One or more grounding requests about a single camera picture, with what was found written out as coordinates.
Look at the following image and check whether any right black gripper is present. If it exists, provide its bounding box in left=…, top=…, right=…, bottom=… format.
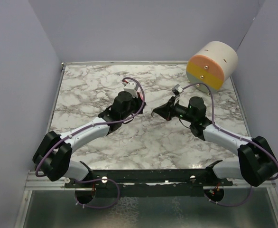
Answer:
left=153, top=97, right=195, bottom=124

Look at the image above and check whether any cylindrical pastel drawer box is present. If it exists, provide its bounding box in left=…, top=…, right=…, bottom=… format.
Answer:
left=186, top=41, right=238, bottom=94

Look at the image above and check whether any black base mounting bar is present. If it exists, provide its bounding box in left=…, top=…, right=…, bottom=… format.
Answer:
left=65, top=167, right=232, bottom=198

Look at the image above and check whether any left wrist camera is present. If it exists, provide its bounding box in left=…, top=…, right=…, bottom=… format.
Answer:
left=122, top=80, right=139, bottom=98

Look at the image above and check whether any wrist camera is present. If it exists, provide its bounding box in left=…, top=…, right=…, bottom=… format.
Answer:
left=122, top=80, right=139, bottom=98
left=171, top=84, right=184, bottom=104

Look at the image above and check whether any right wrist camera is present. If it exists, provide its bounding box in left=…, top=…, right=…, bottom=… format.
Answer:
left=171, top=84, right=184, bottom=104

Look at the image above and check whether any aluminium table frame rail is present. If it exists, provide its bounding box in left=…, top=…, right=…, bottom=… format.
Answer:
left=13, top=62, right=66, bottom=228

